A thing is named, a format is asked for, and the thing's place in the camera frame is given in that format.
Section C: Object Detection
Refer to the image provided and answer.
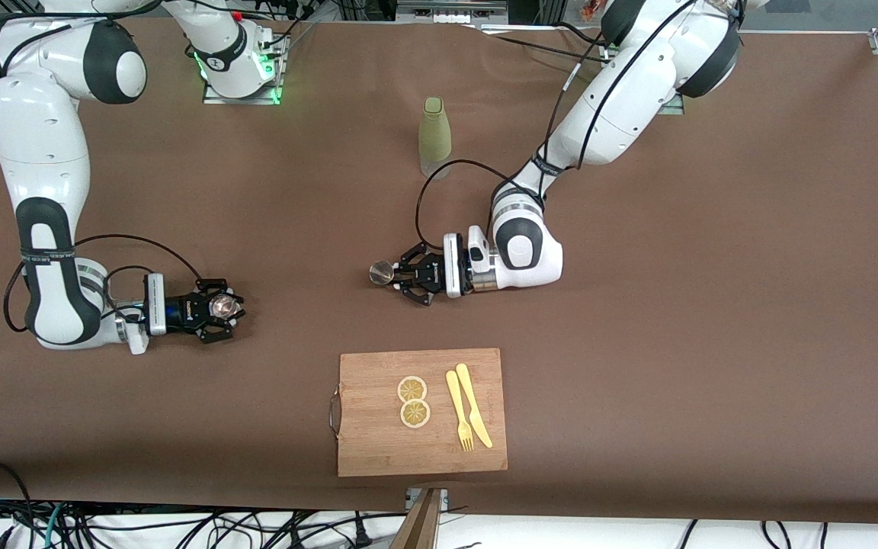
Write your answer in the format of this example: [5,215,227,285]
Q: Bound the small metal bracket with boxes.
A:
[405,488,450,513]

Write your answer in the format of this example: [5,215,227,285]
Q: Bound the yellow plastic knife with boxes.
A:
[455,363,494,449]

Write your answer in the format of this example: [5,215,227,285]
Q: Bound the black base cable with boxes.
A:
[480,21,609,63]

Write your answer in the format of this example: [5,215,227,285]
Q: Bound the brown wooden post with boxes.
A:
[389,488,444,549]

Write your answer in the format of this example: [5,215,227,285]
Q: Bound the green sleeved glass shaker bottle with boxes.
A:
[418,96,453,181]

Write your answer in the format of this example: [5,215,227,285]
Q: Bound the yellow plastic fork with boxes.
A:
[446,370,476,452]

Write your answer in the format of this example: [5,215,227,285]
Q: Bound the teal cable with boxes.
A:
[41,505,68,549]

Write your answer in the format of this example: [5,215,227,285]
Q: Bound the bamboo cutting board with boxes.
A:
[328,348,509,478]

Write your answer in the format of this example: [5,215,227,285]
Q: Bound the grey power strip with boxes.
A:
[396,0,510,24]

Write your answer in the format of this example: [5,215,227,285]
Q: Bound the brown table cover sheet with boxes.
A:
[0,15,878,527]

